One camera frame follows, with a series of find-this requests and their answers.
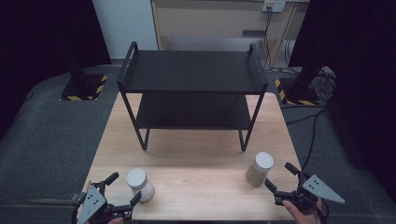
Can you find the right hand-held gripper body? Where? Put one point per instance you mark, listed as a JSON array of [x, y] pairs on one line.
[[317, 188]]

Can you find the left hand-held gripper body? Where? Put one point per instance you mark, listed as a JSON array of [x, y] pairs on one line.
[[91, 203]]

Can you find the white-lid jar of white powder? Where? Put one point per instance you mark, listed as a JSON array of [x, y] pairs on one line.
[[138, 183]]

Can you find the white-lid jar of brown powder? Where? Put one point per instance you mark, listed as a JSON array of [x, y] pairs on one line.
[[260, 171]]

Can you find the black two-tier metal shelf rack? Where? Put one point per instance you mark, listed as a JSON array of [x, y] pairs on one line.
[[193, 71]]

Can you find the person's left hand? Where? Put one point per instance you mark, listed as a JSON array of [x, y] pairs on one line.
[[115, 221]]

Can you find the person's right hand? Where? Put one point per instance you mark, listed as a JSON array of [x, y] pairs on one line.
[[303, 217]]

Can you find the dark curtain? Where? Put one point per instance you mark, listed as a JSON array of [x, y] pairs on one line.
[[364, 77], [37, 46]]

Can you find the grey wall trunking piece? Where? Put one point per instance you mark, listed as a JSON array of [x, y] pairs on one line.
[[253, 33]]

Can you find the white wall power outlet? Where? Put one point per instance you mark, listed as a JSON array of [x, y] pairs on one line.
[[274, 5]]

